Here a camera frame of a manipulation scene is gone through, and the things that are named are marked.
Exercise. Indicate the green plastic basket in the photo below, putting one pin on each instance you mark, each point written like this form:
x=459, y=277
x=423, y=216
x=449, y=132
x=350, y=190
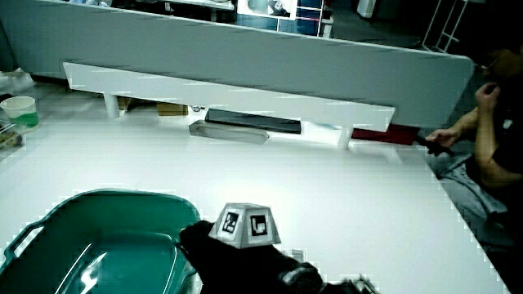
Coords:
x=122, y=216

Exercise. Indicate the white and green cup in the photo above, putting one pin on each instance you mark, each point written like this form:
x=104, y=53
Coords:
x=20, y=110

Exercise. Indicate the black keyboard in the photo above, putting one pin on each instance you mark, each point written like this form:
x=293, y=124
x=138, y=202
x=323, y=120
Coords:
x=253, y=121

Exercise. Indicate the white desk shelf riser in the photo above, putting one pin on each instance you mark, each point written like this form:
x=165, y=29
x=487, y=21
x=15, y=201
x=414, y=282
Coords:
x=229, y=96

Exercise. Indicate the red box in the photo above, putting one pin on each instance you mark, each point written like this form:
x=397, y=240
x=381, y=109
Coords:
x=388, y=134

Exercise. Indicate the white metal rack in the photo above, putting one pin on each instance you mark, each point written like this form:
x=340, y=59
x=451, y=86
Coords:
x=445, y=30

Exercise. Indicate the black handheld device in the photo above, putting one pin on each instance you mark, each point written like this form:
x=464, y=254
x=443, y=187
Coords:
x=435, y=148

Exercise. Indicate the clear plastic container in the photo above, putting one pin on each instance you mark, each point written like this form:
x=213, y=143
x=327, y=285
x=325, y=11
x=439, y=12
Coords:
x=10, y=136

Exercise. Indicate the small gray tag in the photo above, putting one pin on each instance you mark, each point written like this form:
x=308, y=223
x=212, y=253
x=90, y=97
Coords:
x=298, y=255

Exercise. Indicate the gray flat case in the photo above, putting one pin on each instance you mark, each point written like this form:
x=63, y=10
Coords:
x=229, y=132

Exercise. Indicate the white desk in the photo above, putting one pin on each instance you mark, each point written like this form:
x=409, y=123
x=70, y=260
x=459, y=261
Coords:
x=327, y=196

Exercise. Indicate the brown cardboard box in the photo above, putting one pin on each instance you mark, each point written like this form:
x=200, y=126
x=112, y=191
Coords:
x=171, y=109

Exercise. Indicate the person's right hand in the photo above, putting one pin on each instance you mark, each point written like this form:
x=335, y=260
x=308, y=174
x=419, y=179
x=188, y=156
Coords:
x=229, y=265

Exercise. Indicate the gray partition panel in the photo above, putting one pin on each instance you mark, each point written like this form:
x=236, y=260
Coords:
x=286, y=61

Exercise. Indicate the white shelving unit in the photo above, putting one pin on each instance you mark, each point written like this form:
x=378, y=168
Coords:
x=286, y=14

